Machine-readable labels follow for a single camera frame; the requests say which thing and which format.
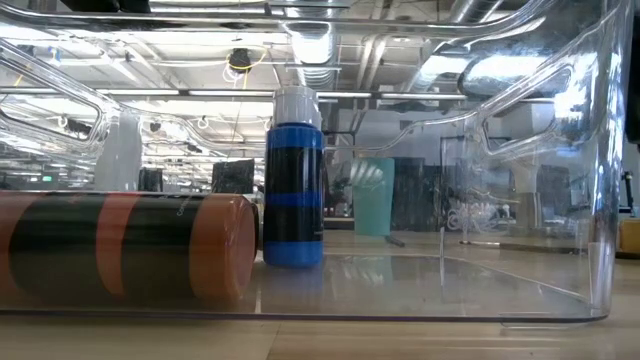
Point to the small blue paint bottle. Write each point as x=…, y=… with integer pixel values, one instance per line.
x=294, y=200

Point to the thin black paintbrush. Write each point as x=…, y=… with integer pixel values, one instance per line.
x=525, y=246
x=395, y=241

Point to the clear plastic bin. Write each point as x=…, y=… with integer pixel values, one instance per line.
x=450, y=290

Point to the orange paint bottle black label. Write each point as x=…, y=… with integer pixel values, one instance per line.
x=150, y=250

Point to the small yellow paint bottle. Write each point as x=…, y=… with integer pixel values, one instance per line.
x=631, y=235

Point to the teal plastic cup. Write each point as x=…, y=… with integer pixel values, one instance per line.
x=374, y=200

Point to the black square panel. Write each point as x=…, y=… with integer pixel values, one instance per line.
x=233, y=176

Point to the black ceiling device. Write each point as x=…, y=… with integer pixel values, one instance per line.
x=240, y=57

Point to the white pillar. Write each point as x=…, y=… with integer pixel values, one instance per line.
x=117, y=160

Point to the ribbed silver ventilation duct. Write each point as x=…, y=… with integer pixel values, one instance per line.
x=315, y=45

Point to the long ceiling light rail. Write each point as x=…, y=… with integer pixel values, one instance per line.
x=150, y=92

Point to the smooth silver ventilation duct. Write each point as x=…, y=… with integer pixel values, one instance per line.
x=470, y=15

